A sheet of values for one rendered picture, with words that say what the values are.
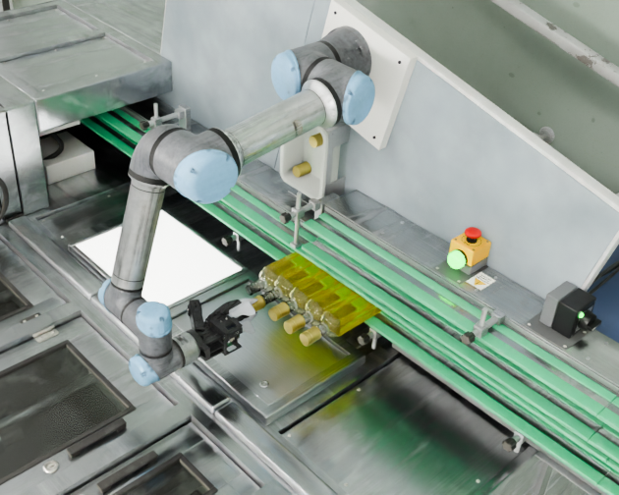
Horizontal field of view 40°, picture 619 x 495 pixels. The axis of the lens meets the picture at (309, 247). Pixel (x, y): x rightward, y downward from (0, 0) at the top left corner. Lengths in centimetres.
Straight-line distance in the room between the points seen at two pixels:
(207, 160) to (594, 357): 92
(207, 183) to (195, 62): 111
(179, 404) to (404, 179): 80
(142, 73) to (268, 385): 118
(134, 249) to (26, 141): 88
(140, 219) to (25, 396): 59
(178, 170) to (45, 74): 120
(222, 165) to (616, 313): 99
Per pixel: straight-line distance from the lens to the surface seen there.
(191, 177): 168
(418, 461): 203
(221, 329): 201
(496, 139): 197
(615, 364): 193
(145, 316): 187
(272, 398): 208
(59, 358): 229
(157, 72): 285
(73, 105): 272
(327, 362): 218
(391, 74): 208
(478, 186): 204
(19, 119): 265
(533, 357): 191
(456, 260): 202
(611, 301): 214
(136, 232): 188
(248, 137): 177
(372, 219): 221
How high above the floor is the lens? 225
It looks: 35 degrees down
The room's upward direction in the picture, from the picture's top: 117 degrees counter-clockwise
